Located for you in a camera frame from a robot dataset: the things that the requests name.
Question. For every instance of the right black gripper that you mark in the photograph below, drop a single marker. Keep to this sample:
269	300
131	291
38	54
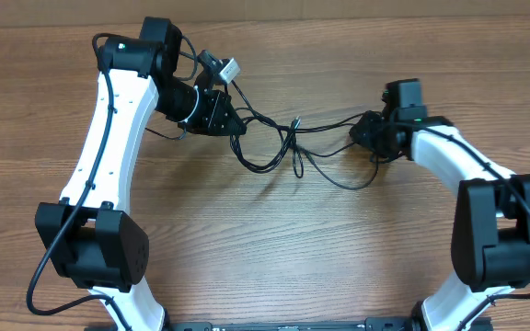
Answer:
361	137

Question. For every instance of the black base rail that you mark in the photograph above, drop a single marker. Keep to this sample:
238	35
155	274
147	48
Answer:
369	324

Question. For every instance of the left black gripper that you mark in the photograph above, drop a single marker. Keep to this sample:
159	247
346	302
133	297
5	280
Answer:
218	105

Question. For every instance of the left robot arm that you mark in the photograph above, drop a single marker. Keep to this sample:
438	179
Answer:
89	234

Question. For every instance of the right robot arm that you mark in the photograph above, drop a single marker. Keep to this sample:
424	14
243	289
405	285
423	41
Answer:
490	244

